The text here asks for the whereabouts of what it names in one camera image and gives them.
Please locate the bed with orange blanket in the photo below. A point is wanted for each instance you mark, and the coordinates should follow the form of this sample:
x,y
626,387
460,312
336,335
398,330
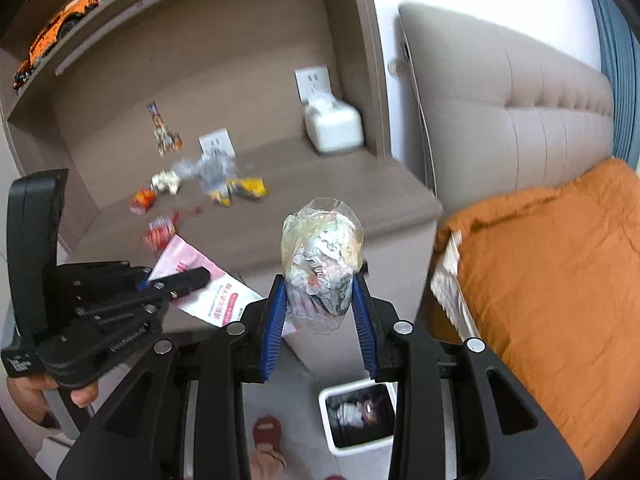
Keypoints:
x,y
550,285

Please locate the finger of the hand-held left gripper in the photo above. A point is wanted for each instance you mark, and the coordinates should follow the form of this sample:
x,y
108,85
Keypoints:
x,y
185,282
100,272

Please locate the clear crinkled plastic wrapper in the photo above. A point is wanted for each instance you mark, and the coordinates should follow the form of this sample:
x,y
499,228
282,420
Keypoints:
x,y
215,172

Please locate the red white wrapper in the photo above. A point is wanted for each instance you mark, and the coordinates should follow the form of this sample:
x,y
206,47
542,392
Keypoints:
x,y
160,232

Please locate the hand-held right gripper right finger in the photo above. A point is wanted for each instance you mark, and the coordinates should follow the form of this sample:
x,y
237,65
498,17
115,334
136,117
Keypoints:
x,y
364,330

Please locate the small colourful toy figures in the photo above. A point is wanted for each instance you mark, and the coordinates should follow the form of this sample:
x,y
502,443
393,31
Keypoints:
x,y
162,135

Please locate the beige upholstered headboard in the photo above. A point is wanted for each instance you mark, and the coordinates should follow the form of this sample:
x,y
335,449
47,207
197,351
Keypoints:
x,y
500,110

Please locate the white wall socket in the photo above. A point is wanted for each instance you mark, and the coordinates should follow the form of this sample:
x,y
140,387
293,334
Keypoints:
x,y
312,82
216,142

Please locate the orange red wrapper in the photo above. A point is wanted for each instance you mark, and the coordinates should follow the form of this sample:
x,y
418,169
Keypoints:
x,y
142,201

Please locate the bedside cabinet with shelves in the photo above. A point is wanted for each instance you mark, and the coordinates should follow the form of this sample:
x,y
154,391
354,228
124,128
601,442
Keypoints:
x,y
400,270

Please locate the yellow wrapper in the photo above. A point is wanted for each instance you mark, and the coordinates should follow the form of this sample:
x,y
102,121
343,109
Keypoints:
x,y
247,187

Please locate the pink white packet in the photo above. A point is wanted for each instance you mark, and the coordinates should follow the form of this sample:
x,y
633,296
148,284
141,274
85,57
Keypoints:
x,y
212,296

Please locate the person's left hand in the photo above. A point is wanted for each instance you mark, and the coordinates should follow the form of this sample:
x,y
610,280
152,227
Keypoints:
x,y
30,400

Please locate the white box appliance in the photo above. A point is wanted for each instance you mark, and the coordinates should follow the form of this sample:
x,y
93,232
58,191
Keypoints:
x,y
332,127

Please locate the clear bag of paper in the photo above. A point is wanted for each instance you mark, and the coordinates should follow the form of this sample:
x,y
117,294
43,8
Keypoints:
x,y
320,255

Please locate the white crumpled paper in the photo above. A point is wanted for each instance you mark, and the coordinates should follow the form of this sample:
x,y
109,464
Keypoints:
x,y
166,182

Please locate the orange toy car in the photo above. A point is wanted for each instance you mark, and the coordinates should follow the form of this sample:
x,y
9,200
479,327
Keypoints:
x,y
55,30

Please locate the blue curtain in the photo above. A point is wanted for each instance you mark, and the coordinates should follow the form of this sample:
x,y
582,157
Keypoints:
x,y
617,60

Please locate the white square trash bin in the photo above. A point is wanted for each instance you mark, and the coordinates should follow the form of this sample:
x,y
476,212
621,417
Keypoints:
x,y
330,402

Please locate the person's foot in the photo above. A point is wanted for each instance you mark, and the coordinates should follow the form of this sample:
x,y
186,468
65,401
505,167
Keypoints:
x,y
267,465

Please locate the white fringed cloth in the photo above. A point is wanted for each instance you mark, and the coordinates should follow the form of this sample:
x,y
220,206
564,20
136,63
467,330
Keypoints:
x,y
450,280

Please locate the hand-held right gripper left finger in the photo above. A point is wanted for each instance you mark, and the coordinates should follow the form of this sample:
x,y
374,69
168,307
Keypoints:
x,y
274,330

